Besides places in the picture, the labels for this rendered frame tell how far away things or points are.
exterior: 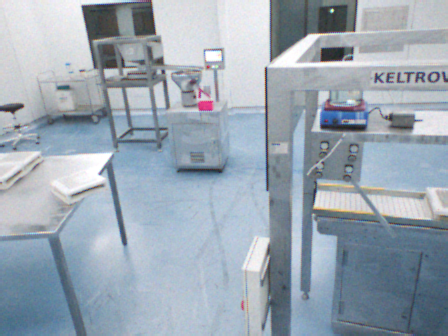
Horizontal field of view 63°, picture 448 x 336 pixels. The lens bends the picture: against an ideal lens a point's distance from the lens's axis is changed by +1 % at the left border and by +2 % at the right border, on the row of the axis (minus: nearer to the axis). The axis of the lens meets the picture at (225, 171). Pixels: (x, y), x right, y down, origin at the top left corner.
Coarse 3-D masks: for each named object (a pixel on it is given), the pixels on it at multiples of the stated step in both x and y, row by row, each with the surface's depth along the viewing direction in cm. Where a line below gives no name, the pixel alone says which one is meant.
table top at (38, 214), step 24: (48, 168) 257; (72, 168) 254; (96, 168) 252; (0, 192) 225; (24, 192) 223; (48, 192) 221; (0, 216) 197; (24, 216) 195; (48, 216) 194; (0, 240) 180
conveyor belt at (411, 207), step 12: (324, 192) 200; (336, 192) 199; (324, 204) 188; (336, 204) 187; (348, 204) 186; (360, 204) 186; (384, 204) 184; (396, 204) 184; (408, 204) 183; (420, 204) 182; (312, 216) 182; (408, 216) 173; (420, 216) 172
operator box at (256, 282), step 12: (264, 240) 116; (252, 252) 110; (264, 252) 110; (252, 264) 105; (264, 264) 109; (252, 276) 104; (264, 276) 106; (252, 288) 105; (264, 288) 112; (252, 300) 107; (264, 300) 113; (252, 312) 109; (264, 312) 114; (252, 324) 111; (264, 324) 112
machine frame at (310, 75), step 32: (352, 32) 172; (384, 32) 164; (416, 32) 160; (288, 64) 91; (320, 64) 88; (352, 64) 85; (384, 64) 82; (416, 64) 80; (288, 96) 91; (288, 128) 94; (288, 160) 98; (288, 192) 102; (288, 224) 106; (288, 256) 110; (288, 288) 115; (288, 320) 121
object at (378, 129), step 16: (384, 112) 178; (416, 112) 175; (432, 112) 173; (320, 128) 162; (336, 128) 160; (352, 128) 159; (368, 128) 158; (384, 128) 156; (400, 128) 155; (416, 128) 154; (432, 128) 152
